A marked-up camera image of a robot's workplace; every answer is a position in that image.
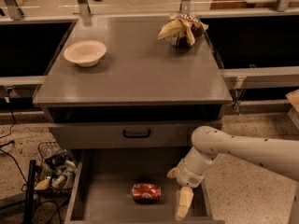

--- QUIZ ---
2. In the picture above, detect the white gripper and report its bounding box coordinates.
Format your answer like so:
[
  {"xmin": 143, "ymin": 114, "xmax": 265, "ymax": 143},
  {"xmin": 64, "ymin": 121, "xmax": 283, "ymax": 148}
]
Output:
[{"xmin": 166, "ymin": 160, "xmax": 204, "ymax": 221}]

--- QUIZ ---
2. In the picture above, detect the red coke can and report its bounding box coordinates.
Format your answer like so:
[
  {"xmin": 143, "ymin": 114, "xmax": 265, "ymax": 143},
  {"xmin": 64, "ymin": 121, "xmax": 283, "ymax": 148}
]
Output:
[{"xmin": 132, "ymin": 183, "xmax": 162, "ymax": 202}]

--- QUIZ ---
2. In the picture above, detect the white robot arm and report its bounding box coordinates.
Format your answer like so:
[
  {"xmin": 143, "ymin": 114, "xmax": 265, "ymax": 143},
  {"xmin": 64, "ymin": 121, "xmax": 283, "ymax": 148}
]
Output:
[{"xmin": 167, "ymin": 126, "xmax": 299, "ymax": 221}]

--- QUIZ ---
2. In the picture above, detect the grey top drawer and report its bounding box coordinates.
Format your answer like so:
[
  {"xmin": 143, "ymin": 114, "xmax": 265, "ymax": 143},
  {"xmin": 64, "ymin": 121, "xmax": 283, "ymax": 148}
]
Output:
[{"xmin": 50, "ymin": 120, "xmax": 222, "ymax": 149}]

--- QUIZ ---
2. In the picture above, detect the grey open middle drawer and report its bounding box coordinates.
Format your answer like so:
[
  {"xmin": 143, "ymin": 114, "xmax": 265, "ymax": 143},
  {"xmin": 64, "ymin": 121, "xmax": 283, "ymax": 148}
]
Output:
[{"xmin": 64, "ymin": 147, "xmax": 225, "ymax": 224}]

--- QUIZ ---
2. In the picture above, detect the grey cabinet with counter top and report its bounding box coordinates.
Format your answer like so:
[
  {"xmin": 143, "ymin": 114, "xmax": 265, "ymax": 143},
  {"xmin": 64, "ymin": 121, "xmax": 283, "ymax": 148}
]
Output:
[{"xmin": 32, "ymin": 15, "xmax": 233, "ymax": 165}]

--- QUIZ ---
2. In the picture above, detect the brown chip bag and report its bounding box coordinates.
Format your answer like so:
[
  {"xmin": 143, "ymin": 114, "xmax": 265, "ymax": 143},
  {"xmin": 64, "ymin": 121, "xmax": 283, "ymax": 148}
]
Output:
[{"xmin": 158, "ymin": 14, "xmax": 208, "ymax": 47}]

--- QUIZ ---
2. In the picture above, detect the white paper bowl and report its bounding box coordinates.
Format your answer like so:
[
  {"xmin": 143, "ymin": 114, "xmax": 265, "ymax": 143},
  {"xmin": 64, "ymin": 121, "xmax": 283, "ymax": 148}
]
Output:
[{"xmin": 64, "ymin": 40, "xmax": 107, "ymax": 67}]

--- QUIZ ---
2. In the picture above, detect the black drawer handle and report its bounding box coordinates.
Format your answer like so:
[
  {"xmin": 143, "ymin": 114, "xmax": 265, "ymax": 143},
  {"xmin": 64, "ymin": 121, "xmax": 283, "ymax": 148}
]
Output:
[{"xmin": 122, "ymin": 129, "xmax": 151, "ymax": 139}]

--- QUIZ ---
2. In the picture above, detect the wire basket with items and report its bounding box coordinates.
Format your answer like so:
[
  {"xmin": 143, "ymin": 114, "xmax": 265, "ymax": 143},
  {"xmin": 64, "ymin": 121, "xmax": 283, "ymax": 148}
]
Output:
[{"xmin": 35, "ymin": 142, "xmax": 77, "ymax": 194}]

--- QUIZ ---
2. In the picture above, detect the black stand post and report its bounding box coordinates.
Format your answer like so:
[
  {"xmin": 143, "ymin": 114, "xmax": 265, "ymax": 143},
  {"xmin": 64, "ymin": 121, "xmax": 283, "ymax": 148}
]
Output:
[{"xmin": 22, "ymin": 160, "xmax": 36, "ymax": 224}]

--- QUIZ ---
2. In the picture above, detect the black floor cable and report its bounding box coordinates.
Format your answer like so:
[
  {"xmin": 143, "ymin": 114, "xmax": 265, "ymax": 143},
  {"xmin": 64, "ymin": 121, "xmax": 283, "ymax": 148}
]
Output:
[{"xmin": 0, "ymin": 87, "xmax": 29, "ymax": 185}]

